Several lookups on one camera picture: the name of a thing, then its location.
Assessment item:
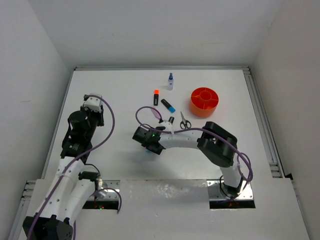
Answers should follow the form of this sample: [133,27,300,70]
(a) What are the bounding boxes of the pastel purple highlighter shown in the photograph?
[150,107,162,120]

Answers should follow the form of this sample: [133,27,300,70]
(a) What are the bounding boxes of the small black scissors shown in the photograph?
[180,112,192,130]

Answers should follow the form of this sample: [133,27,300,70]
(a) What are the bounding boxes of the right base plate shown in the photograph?
[206,179,254,201]

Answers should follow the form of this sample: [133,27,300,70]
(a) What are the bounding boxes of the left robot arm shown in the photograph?
[22,103,104,240]

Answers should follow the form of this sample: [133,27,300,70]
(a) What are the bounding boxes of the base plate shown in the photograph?
[87,179,120,202]
[206,179,254,201]

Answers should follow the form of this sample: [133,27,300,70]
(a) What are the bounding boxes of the pink cap black highlighter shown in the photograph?
[168,116,175,123]

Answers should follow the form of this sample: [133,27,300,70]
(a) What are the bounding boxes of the orange round organizer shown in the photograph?
[189,87,219,118]

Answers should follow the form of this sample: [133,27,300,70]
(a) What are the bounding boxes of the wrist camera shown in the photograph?
[159,120,174,132]
[82,95,103,113]

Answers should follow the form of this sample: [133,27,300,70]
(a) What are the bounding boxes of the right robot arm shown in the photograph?
[132,121,244,197]

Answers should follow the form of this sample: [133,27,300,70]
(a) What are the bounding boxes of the aluminium frame rail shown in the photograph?
[243,67,285,178]

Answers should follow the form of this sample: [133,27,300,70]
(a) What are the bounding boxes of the small spray bottle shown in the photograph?
[167,73,174,91]

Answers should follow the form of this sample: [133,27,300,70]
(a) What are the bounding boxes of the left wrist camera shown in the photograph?
[82,95,103,113]

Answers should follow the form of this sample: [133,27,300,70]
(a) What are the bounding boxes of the left base plate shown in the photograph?
[87,179,120,202]

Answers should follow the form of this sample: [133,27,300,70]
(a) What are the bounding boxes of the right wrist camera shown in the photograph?
[159,120,174,132]

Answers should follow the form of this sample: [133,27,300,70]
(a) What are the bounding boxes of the blue cap black highlighter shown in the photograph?
[160,99,176,113]

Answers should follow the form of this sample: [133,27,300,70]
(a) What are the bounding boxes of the orange cap black highlighter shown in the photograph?
[153,89,159,106]

